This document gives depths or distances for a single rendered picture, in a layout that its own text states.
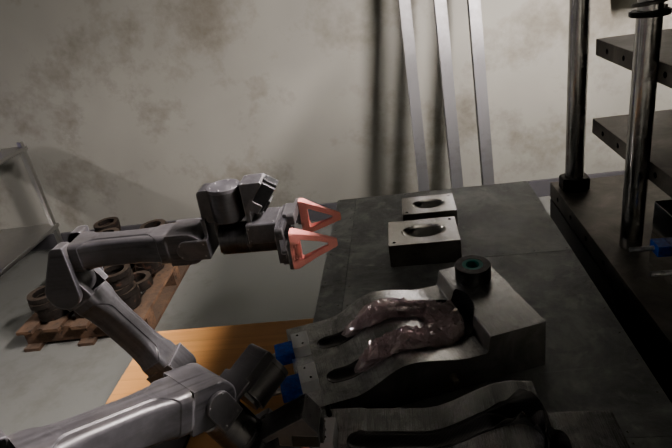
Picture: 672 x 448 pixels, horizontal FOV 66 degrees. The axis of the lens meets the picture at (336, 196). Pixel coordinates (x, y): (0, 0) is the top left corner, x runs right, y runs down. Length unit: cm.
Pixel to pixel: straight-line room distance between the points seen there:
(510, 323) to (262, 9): 267
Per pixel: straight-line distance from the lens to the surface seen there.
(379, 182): 359
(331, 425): 93
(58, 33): 389
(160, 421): 67
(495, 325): 111
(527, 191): 192
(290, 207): 91
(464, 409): 95
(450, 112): 288
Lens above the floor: 159
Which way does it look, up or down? 23 degrees down
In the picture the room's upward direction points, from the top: 9 degrees counter-clockwise
